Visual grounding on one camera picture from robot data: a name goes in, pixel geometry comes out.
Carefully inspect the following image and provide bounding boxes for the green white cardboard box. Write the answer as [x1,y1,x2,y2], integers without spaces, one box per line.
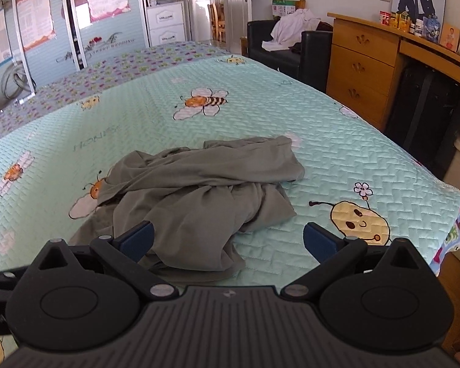
[272,0,297,17]

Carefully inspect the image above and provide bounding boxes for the white cloth on armchair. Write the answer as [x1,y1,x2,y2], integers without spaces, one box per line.
[262,8,321,52]

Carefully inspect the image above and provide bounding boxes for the white drawer cabinet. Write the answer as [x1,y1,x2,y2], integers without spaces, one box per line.
[146,2,186,47]

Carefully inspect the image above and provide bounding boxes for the grey-green t-shirt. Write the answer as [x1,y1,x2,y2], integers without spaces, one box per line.
[70,136,305,285]

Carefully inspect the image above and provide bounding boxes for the black leather armchair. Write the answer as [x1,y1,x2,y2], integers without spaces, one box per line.
[247,20,333,92]

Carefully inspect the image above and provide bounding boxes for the wooden desk with drawers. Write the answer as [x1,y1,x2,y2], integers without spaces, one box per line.
[327,13,460,131]

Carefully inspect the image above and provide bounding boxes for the mint bee-print bed quilt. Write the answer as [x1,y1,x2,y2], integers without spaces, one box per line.
[0,57,460,285]

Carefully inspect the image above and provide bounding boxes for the items on desk top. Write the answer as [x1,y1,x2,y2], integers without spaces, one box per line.
[379,11,441,44]

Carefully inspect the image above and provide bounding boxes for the small framed photo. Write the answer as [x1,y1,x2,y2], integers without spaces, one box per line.
[439,23,460,52]

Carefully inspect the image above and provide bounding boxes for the purple floral bed sheet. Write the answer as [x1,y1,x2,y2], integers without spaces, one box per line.
[0,42,228,139]

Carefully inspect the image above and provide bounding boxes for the white panel door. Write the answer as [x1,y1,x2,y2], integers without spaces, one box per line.
[223,0,252,54]

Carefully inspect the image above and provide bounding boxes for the sliding wardrobe doors with posters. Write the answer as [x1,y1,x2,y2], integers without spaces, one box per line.
[0,0,149,110]

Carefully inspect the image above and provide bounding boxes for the wooden chair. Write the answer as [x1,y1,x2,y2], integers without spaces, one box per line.
[208,2,226,42]

